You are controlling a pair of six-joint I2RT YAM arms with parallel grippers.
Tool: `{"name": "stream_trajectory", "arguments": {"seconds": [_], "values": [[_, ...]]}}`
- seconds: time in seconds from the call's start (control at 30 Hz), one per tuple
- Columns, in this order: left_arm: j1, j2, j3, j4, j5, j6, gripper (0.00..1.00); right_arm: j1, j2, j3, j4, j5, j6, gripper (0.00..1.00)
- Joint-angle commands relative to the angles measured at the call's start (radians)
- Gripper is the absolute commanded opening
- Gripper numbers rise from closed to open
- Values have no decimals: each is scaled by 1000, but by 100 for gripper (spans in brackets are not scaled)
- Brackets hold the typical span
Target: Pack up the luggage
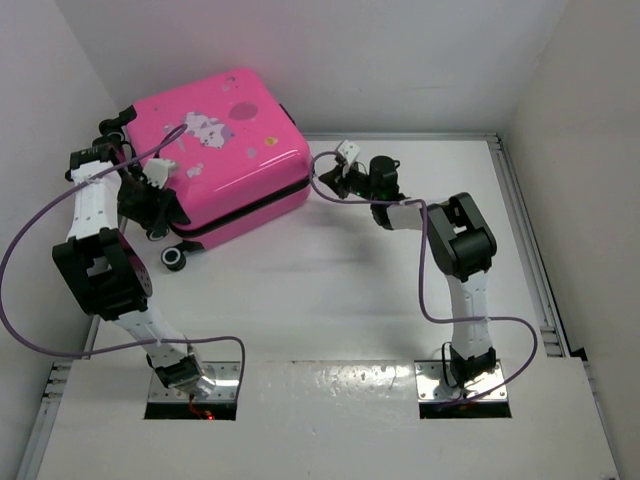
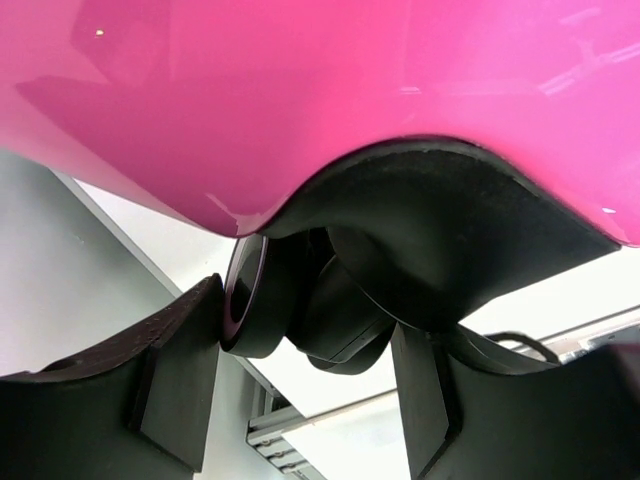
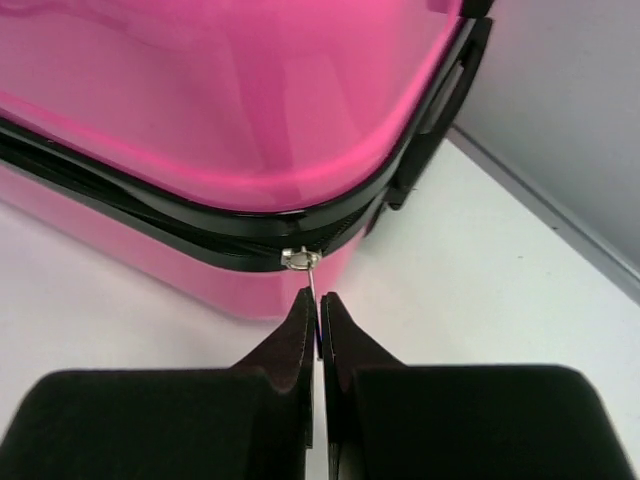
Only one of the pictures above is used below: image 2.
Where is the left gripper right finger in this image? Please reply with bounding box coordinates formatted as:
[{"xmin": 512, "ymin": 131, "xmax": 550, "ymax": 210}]
[{"xmin": 391, "ymin": 325, "xmax": 639, "ymax": 479}]

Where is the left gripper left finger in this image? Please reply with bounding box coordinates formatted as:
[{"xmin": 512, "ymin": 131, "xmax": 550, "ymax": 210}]
[{"xmin": 1, "ymin": 275, "xmax": 223, "ymax": 479}]

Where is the pink suitcase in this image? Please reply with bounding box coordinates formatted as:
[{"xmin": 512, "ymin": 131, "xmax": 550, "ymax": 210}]
[{"xmin": 0, "ymin": 0, "xmax": 640, "ymax": 376}]

